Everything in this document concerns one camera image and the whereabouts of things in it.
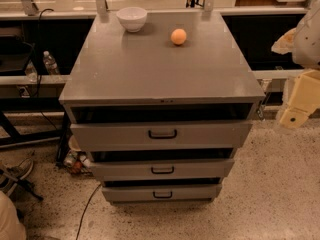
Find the black tripod leg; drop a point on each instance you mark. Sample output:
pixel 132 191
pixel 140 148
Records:
pixel 25 184

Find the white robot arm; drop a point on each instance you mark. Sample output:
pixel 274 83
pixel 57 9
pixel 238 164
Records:
pixel 303 42

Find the beige trouser leg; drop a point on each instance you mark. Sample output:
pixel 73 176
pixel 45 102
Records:
pixel 10 226

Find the clear plastic water bottle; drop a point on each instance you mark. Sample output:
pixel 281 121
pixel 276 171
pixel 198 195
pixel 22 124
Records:
pixel 50 63

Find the grey sneaker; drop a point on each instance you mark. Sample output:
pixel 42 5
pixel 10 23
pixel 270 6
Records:
pixel 21 171

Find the grey top drawer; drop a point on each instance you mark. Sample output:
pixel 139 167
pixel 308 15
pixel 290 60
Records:
pixel 160 136

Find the grey drawer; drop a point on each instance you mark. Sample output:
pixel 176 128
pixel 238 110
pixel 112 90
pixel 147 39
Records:
pixel 162 169
pixel 162 193
pixel 160 136

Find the white bowl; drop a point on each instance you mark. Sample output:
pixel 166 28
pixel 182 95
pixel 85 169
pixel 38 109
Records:
pixel 132 19

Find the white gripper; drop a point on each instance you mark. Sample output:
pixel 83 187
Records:
pixel 308 44

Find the orange ball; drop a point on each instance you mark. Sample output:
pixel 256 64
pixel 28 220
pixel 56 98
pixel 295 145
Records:
pixel 178 36

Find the grey bottom drawer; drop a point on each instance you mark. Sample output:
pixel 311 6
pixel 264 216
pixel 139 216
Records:
pixel 162 193

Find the small bottles on floor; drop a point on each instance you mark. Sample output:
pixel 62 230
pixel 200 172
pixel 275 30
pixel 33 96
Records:
pixel 76 160

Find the grey drawer cabinet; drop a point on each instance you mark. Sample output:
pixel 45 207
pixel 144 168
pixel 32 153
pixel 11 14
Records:
pixel 142 77

